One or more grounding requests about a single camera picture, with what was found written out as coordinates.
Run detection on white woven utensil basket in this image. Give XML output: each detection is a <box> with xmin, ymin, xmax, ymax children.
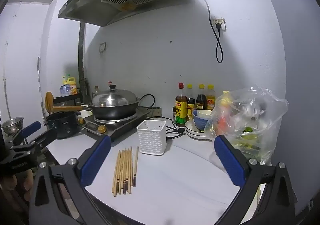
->
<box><xmin>136</xmin><ymin>120</ymin><xmax>167</xmax><ymax>155</ymax></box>

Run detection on blue bowl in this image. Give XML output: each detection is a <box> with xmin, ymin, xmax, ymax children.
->
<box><xmin>192</xmin><ymin>109</ymin><xmax>213</xmax><ymax>131</ymax></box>

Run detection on black shelf rack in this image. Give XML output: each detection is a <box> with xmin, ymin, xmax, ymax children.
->
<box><xmin>52</xmin><ymin>87</ymin><xmax>82</xmax><ymax>109</ymax></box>

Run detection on yellow cooking oil bottle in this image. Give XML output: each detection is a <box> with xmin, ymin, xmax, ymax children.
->
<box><xmin>62</xmin><ymin>75</ymin><xmax>78</xmax><ymax>96</ymax></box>

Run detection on amber yellow-capped bottle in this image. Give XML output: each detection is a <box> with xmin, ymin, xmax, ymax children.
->
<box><xmin>207</xmin><ymin>84</ymin><xmax>216</xmax><ymax>111</ymax></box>

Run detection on stainless steel wok lid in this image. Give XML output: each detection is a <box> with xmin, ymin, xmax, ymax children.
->
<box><xmin>91</xmin><ymin>85</ymin><xmax>138</xmax><ymax>109</ymax></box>

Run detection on person's left hand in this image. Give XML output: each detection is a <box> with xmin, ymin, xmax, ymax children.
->
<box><xmin>0</xmin><ymin>169</ymin><xmax>34</xmax><ymax>202</ymax></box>

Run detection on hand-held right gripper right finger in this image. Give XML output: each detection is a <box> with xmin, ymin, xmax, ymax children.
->
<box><xmin>214</xmin><ymin>135</ymin><xmax>300</xmax><ymax>225</ymax></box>

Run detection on dark yellow-capped sauce bottle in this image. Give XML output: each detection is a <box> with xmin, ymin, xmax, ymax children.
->
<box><xmin>186</xmin><ymin>84</ymin><xmax>196</xmax><ymax>116</ymax></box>
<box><xmin>196</xmin><ymin>84</ymin><xmax>208</xmax><ymax>110</ymax></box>

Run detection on black cooker cable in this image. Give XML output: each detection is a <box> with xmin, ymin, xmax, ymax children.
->
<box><xmin>139</xmin><ymin>94</ymin><xmax>156</xmax><ymax>109</ymax></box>

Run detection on green vegetables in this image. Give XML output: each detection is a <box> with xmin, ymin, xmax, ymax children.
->
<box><xmin>232</xmin><ymin>126</ymin><xmax>266</xmax><ymax>156</ymax></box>

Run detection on black wok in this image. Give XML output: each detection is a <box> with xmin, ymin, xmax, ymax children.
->
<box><xmin>52</xmin><ymin>97</ymin><xmax>141</xmax><ymax>121</ymax></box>

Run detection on large red-capped sauce bottle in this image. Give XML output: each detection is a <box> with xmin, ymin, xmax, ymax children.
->
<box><xmin>175</xmin><ymin>82</ymin><xmax>188</xmax><ymax>127</ymax></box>

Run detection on clear plastic bag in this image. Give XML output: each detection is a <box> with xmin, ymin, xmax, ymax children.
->
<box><xmin>204</xmin><ymin>86</ymin><xmax>289</xmax><ymax>166</ymax></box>

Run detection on white bowl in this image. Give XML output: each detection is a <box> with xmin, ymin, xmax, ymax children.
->
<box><xmin>197</xmin><ymin>109</ymin><xmax>213</xmax><ymax>120</ymax></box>

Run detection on small black electric pot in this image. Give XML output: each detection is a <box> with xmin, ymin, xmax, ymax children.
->
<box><xmin>45</xmin><ymin>111</ymin><xmax>81</xmax><ymax>140</ymax></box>

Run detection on stainless steel colander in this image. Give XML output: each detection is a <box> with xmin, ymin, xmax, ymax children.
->
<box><xmin>1</xmin><ymin>117</ymin><xmax>24</xmax><ymax>136</ymax></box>

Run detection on dark vertical pipe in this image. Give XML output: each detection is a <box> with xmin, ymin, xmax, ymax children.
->
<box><xmin>78</xmin><ymin>22</ymin><xmax>87</xmax><ymax>96</ymax></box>

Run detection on wooden spatula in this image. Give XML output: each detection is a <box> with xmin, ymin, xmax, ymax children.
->
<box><xmin>44</xmin><ymin>91</ymin><xmax>56</xmax><ymax>116</ymax></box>

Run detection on pile of wooden chopsticks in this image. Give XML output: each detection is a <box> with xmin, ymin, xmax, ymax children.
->
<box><xmin>112</xmin><ymin>146</ymin><xmax>139</xmax><ymax>197</ymax></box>

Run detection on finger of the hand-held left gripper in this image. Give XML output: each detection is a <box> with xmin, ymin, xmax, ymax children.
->
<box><xmin>11</xmin><ymin>121</ymin><xmax>42</xmax><ymax>146</ymax></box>
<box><xmin>10</xmin><ymin>129</ymin><xmax>58</xmax><ymax>157</ymax></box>

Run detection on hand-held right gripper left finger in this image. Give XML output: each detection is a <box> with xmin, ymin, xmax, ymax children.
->
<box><xmin>29</xmin><ymin>135</ymin><xmax>112</xmax><ymax>225</ymax></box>

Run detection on black cable with plug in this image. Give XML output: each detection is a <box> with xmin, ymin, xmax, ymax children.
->
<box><xmin>152</xmin><ymin>115</ymin><xmax>187</xmax><ymax>141</ymax></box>

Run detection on white wall socket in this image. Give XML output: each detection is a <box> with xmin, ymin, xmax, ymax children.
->
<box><xmin>211</xmin><ymin>18</ymin><xmax>227</xmax><ymax>32</ymax></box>

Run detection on silver induction cooker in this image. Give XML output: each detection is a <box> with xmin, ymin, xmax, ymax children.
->
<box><xmin>83</xmin><ymin>106</ymin><xmax>153</xmax><ymax>142</ymax></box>

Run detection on blue and white carton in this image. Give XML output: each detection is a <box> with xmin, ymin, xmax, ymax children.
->
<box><xmin>59</xmin><ymin>85</ymin><xmax>72</xmax><ymax>97</ymax></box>

